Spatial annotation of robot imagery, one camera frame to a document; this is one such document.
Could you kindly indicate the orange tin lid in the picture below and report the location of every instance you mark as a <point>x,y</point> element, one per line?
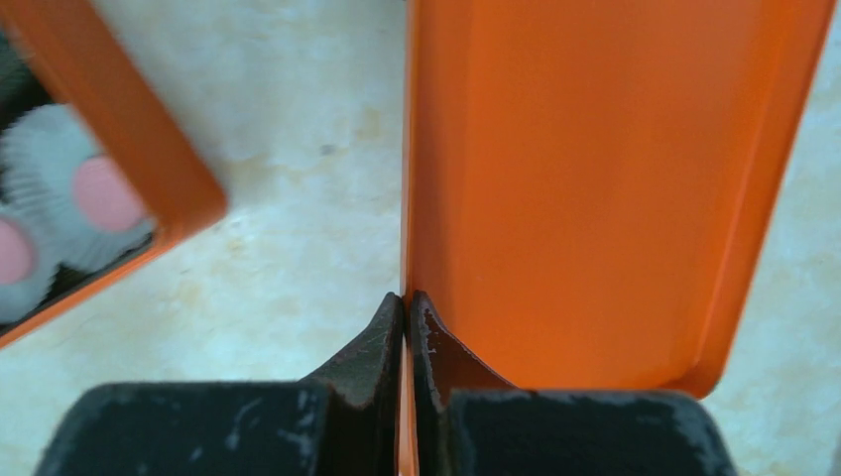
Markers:
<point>588,184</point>

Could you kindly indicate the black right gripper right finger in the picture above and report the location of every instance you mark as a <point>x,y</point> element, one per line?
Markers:
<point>471,421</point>

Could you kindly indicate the pink sandwich cookie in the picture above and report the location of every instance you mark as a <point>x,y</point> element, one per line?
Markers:
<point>17,253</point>
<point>104,196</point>

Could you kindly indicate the orange cookie tin box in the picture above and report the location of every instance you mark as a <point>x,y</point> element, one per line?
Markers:
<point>76,57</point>

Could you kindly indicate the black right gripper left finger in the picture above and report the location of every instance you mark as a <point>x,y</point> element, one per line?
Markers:
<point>341,419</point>

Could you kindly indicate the white paper cupcake liner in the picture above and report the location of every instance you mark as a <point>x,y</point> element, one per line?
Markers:
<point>20,299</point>
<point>41,151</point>

